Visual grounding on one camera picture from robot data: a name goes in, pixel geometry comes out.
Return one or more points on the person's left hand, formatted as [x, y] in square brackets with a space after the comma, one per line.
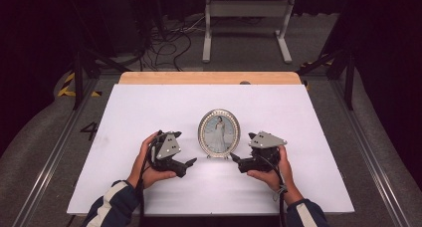
[142, 174]

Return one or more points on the yellow black floor tape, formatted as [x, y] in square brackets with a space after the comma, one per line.
[315, 63]
[66, 87]

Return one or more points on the black metal stand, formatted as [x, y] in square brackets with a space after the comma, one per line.
[349, 87]
[78, 87]

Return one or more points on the person's right hand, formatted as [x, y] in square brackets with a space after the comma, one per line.
[287, 183]

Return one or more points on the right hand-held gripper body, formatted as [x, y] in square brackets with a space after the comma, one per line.
[265, 140]

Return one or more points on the wooden table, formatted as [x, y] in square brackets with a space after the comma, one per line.
[199, 77]

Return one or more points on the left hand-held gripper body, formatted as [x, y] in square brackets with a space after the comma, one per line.
[167, 149]

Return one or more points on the white metal stand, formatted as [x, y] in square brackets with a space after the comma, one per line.
[247, 8]

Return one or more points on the oval pearl-rimmed photo frame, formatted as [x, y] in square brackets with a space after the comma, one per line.
[219, 134]

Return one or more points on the grey table grommet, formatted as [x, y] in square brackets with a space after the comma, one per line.
[245, 83]

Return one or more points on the aluminium floor rail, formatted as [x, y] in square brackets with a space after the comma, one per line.
[49, 164]
[368, 154]

